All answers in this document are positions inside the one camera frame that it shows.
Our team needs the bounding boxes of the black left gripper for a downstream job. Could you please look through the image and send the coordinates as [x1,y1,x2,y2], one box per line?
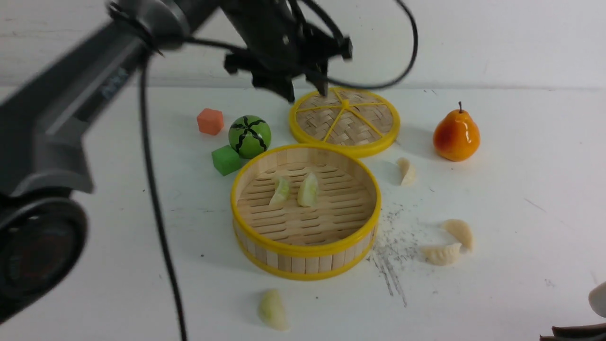
[221,0,353,103]

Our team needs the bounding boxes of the pale green dumpling front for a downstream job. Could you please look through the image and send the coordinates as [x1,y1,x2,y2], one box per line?
[258,289,290,332]

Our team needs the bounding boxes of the pale green dumpling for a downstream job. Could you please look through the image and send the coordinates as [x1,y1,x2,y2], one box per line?
[297,172,320,207]
[258,289,290,332]
[269,176,290,206]

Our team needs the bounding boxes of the white pleated dumpling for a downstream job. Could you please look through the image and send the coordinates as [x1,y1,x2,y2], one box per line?
[420,242,462,266]

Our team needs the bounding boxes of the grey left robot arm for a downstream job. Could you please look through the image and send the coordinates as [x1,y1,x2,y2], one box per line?
[1,0,353,323]

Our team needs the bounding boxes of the woven bamboo steamer lid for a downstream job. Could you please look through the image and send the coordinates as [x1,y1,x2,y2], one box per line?
[288,87,401,158]

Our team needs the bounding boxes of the bamboo steamer tray yellow rims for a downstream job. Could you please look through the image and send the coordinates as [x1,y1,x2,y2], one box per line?
[230,144,382,281]

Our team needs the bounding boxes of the green toy watermelon ball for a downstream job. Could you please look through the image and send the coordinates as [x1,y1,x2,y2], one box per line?
[229,115,272,160]

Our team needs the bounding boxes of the orange foam cube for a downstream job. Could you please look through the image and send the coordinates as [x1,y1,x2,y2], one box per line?
[196,108,224,136]

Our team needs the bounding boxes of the green foam cube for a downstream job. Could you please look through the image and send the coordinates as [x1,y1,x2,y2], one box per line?
[211,145,242,176]

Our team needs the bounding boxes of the pale green dumpling left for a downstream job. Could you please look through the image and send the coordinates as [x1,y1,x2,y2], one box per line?
[269,176,290,206]

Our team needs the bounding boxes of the pale green dumpling middle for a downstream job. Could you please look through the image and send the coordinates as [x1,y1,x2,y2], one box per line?
[297,172,320,207]

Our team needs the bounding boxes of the orange toy pear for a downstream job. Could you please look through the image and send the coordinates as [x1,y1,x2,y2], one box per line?
[433,101,481,162]

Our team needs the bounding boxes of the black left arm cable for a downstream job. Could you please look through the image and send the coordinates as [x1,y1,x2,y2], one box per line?
[107,0,419,341]

